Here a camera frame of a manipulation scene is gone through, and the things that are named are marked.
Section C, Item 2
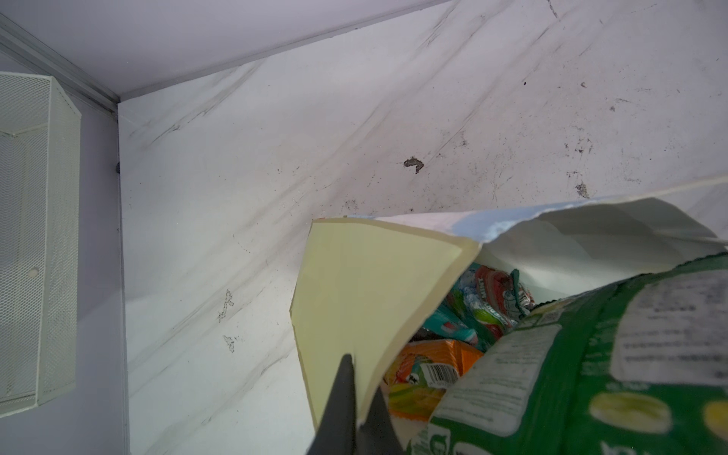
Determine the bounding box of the orange Fox's candy bag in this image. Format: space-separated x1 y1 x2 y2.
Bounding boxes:
383 339 483 421

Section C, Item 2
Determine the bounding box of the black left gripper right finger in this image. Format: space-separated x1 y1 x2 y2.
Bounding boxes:
358 389 405 455

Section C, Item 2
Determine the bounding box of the white printed paper bag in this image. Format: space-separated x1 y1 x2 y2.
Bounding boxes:
290 176 727 422

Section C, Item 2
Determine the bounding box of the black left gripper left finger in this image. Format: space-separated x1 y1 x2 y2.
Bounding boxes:
307 354 356 455

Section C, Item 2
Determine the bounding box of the teal Fox's candy bag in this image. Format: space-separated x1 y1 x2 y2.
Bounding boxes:
422 303 488 352
449 263 536 343

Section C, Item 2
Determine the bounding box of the white mesh shelf lower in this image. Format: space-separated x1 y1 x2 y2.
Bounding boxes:
1 72 82 417

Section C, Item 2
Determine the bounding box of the green candy bag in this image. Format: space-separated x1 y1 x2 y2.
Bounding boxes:
407 254 727 454

